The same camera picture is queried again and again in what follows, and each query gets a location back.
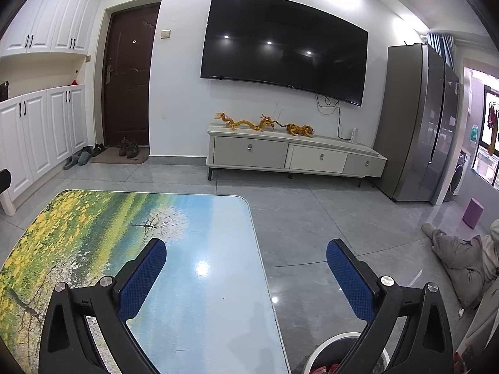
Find black wall television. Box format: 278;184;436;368
200;0;369;107

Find grey refrigerator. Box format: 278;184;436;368
373;43;461;205

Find hanging clothes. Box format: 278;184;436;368
485;101;499;155

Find black padded stool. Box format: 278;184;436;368
0;169;17;216

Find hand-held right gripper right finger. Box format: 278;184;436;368
326;238;456;374

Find blue striped curtain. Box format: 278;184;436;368
426;33;455;68

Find white trash bin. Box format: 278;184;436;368
300;332;391;374

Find black television cable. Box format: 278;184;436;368
315;93;353;141

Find purple stool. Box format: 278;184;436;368
462;198;486;229

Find golden dragon ornament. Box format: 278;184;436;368
253;114;287;133
214;112;258;130

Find grey cloth bundle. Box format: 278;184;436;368
422;222;499;309

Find dark brown door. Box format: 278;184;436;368
102;2;163;147

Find brown doormat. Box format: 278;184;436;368
90;147;150;165

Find white hallway cupboard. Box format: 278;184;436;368
0;0;101;216

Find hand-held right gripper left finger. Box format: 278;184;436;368
38;237;167;374

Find golden tiger figurine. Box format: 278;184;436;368
286;123;316;138

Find washing machine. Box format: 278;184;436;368
442;150;473;204

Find white television cabinet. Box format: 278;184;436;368
205;124;388;182

